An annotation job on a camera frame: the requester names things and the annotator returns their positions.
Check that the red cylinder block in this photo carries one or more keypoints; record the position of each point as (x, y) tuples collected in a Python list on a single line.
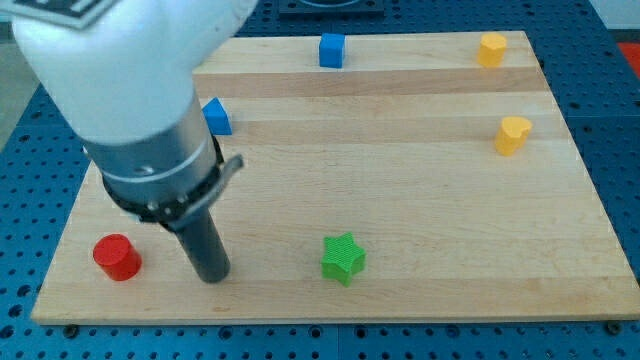
[(117, 257)]

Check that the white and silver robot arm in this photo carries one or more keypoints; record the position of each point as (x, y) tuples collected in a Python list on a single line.
[(120, 72)]

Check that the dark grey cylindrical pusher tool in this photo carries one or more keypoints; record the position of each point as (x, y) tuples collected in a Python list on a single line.
[(203, 246)]

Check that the yellow hexagon block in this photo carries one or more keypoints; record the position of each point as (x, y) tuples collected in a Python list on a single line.
[(492, 48)]

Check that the yellow heart block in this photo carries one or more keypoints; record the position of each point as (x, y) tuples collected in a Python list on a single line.
[(512, 134)]

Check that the blue triangle block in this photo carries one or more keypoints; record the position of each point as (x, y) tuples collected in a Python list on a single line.
[(217, 119)]

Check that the wooden board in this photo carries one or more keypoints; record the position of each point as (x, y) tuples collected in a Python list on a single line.
[(396, 147)]

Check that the blue cube block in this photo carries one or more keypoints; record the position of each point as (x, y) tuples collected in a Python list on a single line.
[(331, 50)]

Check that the green star block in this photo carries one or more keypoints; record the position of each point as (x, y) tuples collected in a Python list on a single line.
[(343, 258)]

